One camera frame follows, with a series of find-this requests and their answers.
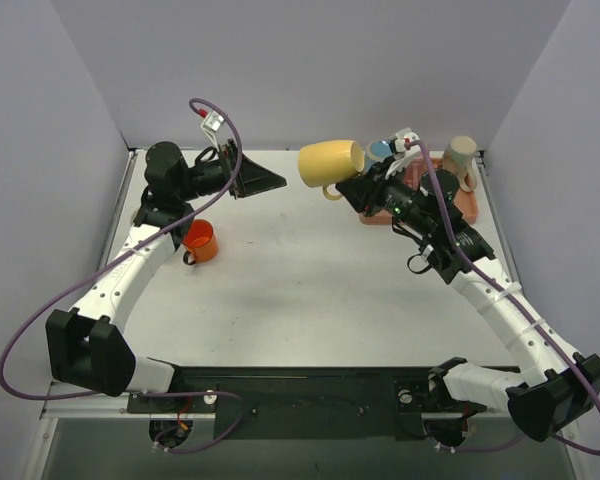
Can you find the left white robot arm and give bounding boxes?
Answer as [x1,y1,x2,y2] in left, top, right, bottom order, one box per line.
[45,140,287,412]

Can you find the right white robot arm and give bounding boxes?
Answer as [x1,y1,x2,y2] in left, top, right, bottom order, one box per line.
[335,164,600,442]

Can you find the pink plastic tray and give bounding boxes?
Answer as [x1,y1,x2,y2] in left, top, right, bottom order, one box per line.
[359,157,479,226]

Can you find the blue-bottom cartoon mug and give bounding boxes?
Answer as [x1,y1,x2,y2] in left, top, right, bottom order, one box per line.
[364,140,392,171]

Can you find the aluminium rail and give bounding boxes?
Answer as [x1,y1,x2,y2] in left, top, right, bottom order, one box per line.
[39,374,579,420]

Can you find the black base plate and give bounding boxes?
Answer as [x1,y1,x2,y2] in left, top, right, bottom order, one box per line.
[127,367,486,441]

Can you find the orange mug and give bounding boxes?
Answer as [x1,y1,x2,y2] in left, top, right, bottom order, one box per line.
[182,219,219,266]

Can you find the yellow mug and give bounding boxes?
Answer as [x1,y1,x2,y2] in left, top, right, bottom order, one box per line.
[297,140,365,201]

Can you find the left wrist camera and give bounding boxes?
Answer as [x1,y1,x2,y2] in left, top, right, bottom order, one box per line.
[200,110,225,148]

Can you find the cream green mug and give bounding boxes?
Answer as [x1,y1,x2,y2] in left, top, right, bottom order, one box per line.
[441,135,477,193]

